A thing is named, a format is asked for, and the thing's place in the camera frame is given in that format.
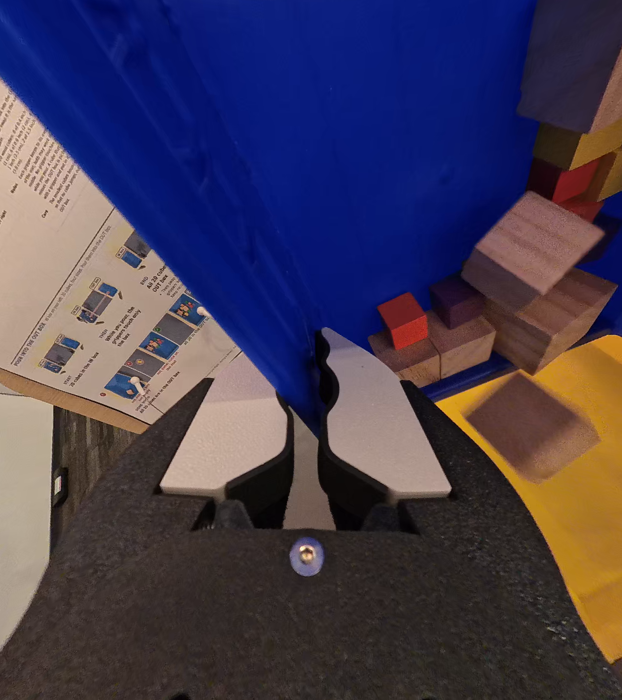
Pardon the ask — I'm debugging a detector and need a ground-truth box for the white printed instruction sheet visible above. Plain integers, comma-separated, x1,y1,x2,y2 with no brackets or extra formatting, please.
0,35,243,426

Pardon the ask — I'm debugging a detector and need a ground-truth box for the pile of wooden cubes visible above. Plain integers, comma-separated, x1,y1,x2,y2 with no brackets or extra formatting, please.
368,0,622,485

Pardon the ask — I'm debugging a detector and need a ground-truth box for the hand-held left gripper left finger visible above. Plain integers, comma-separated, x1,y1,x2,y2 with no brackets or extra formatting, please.
159,354,295,531

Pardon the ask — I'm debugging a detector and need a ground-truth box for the blue plastic box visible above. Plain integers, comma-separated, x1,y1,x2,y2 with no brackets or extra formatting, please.
0,0,622,438

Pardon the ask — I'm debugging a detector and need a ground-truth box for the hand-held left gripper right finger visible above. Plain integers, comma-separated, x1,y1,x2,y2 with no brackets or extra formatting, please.
315,327,453,531

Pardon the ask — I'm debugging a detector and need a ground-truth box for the yellow plastic box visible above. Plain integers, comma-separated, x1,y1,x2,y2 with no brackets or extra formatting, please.
435,335,622,665

